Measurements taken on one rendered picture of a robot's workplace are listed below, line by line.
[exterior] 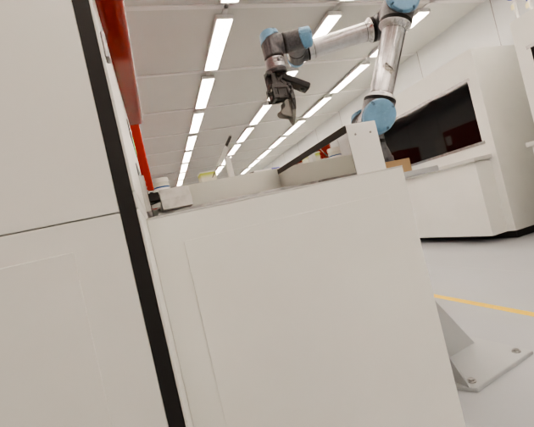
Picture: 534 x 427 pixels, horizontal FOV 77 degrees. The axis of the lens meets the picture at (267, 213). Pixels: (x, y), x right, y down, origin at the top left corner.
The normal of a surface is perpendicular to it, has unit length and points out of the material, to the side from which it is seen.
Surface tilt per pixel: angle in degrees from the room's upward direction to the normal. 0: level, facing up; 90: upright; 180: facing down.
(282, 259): 90
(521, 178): 90
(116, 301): 90
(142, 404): 90
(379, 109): 99
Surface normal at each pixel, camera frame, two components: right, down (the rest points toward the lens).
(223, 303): 0.29, -0.09
